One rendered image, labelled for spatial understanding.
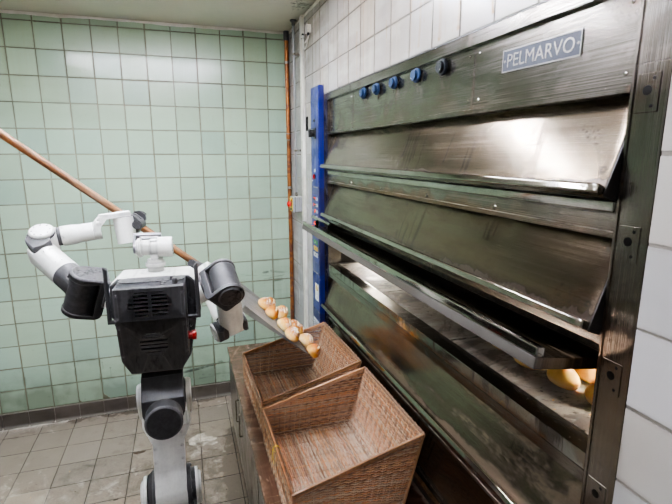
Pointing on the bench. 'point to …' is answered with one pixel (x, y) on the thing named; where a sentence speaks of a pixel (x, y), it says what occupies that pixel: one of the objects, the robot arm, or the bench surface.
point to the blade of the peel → (263, 315)
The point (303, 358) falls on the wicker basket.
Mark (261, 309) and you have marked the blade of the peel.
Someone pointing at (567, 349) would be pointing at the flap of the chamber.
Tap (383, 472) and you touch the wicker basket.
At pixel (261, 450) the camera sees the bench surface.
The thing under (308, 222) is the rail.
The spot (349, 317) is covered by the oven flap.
